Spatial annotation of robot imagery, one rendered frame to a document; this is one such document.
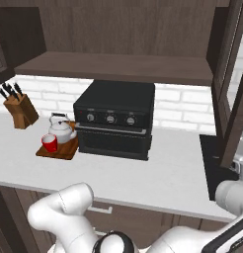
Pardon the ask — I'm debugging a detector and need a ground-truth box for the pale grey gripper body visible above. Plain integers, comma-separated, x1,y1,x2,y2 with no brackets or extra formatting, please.
229,156,243,182

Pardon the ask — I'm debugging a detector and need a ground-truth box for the black hob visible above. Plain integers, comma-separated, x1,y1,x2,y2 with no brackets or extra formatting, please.
199,133,241,202

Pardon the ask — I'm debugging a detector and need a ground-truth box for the dark wood drawer front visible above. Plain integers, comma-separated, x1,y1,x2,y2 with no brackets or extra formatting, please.
81,197,170,241

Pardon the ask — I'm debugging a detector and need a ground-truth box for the dark wood wall cabinet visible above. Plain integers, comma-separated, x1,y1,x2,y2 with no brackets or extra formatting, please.
14,0,231,87

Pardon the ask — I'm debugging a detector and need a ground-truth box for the silver drawer handle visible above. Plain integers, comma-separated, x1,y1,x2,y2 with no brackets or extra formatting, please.
87,205,114,215

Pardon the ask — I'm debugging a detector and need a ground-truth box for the dark wood glazed cabinet door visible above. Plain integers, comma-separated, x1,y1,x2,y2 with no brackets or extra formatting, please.
205,0,243,169

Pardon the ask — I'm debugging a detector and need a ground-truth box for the wooden tray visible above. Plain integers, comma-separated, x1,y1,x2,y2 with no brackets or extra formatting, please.
35,121,80,161

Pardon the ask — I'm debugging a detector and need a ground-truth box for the silver oven door handle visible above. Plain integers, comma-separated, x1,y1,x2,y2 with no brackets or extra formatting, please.
74,123,148,135

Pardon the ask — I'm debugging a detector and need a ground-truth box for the red mug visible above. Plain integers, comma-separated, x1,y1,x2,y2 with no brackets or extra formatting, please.
40,132,59,154

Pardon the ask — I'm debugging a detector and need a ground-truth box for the white kettle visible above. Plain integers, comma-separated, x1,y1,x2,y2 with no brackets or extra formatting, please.
47,112,78,145

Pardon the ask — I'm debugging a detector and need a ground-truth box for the wooden knife block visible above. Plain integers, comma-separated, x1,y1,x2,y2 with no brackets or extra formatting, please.
3,93,40,129

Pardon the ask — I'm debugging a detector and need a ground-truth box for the black toaster oven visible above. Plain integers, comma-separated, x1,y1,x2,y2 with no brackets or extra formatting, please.
72,79,156,162

